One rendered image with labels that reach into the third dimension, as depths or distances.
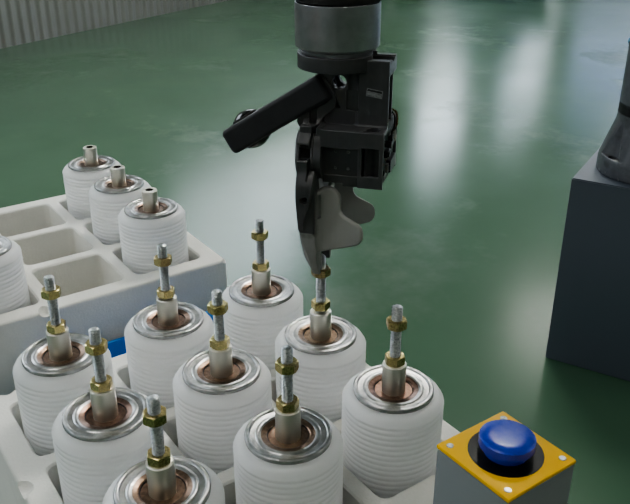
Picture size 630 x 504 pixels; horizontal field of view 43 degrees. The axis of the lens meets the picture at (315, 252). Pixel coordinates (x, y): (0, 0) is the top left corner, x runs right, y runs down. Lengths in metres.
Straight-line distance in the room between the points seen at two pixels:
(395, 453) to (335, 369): 0.11
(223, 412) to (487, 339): 0.67
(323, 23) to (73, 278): 0.67
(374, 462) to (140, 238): 0.53
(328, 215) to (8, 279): 0.49
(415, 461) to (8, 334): 0.56
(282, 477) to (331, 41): 0.36
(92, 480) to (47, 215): 0.77
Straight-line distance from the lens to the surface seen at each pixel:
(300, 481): 0.68
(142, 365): 0.87
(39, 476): 0.82
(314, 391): 0.82
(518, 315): 1.42
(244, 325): 0.90
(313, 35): 0.69
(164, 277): 0.85
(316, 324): 0.82
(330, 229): 0.75
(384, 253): 1.60
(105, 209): 1.24
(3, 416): 0.90
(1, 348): 1.09
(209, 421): 0.77
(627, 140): 1.19
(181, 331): 0.85
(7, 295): 1.09
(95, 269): 1.23
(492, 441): 0.59
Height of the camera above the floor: 0.69
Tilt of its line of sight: 26 degrees down
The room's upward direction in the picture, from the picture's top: straight up
